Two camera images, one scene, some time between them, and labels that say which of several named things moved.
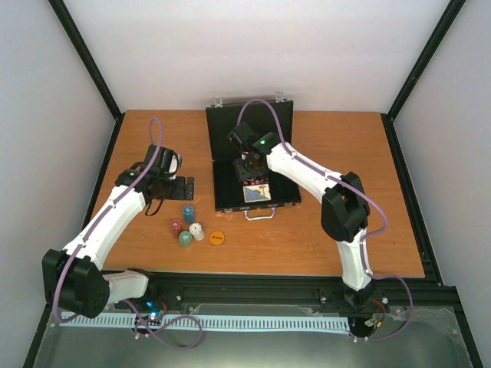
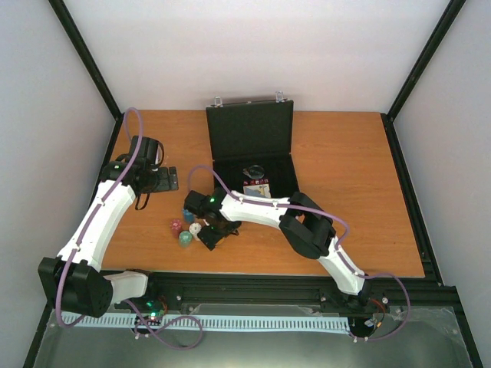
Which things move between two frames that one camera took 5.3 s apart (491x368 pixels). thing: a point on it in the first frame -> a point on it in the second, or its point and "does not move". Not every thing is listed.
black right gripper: x=242 y=174 -> x=211 y=238
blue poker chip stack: x=188 y=213 does not move
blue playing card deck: x=256 y=193 does not move
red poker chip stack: x=175 y=227 does not move
